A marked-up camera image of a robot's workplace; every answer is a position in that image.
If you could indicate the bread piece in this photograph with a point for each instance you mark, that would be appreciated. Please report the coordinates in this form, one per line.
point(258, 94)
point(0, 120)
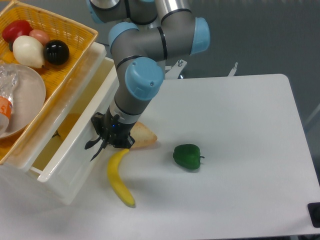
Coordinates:
point(142, 135)

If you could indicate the orange white package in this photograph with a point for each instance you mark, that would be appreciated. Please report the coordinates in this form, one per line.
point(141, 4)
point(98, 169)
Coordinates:
point(5, 113)

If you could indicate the black device at edge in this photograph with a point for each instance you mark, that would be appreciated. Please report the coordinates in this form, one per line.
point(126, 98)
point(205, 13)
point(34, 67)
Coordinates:
point(314, 212)

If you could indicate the white drawer cabinet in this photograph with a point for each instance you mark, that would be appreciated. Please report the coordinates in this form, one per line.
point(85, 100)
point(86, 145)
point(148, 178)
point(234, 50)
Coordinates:
point(16, 179)

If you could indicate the yellow bell pepper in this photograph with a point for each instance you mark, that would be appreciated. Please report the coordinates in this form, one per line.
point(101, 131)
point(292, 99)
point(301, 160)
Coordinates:
point(66, 126)

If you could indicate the white table bracket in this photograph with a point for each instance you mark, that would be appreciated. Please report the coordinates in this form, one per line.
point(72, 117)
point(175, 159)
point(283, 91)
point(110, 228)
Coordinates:
point(233, 70)

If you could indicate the green bell pepper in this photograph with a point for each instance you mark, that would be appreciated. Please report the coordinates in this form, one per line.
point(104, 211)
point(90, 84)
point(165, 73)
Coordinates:
point(187, 156)

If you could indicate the black drawer handle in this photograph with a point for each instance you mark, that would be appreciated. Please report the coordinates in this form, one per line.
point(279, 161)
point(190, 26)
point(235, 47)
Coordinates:
point(89, 144)

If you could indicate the white onion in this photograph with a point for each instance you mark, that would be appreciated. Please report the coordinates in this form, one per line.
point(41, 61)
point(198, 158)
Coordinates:
point(28, 51)

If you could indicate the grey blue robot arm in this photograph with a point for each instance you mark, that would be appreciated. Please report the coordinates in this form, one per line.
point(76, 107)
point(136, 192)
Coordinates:
point(146, 32)

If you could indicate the clear plastic bag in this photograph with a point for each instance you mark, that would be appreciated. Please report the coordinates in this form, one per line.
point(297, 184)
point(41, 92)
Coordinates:
point(9, 78)

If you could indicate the beige plate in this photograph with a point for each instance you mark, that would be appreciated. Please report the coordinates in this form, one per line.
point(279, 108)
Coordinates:
point(29, 95)

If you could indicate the pink round fruit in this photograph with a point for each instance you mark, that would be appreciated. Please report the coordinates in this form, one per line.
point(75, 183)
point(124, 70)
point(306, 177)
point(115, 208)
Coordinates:
point(40, 35)

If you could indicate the yellow banana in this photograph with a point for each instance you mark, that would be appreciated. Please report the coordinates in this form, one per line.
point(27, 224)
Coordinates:
point(115, 180)

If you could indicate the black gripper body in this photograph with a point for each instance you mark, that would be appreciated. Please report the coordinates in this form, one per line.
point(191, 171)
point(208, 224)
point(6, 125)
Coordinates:
point(116, 133)

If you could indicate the black round fruit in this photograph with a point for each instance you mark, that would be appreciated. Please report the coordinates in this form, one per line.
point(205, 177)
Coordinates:
point(56, 52)

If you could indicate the yellow wicker basket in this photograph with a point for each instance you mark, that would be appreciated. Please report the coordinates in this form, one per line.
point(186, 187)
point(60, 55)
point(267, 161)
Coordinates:
point(69, 41)

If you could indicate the white top drawer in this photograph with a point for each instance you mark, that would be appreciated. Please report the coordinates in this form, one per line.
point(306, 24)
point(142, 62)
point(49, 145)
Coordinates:
point(64, 164)

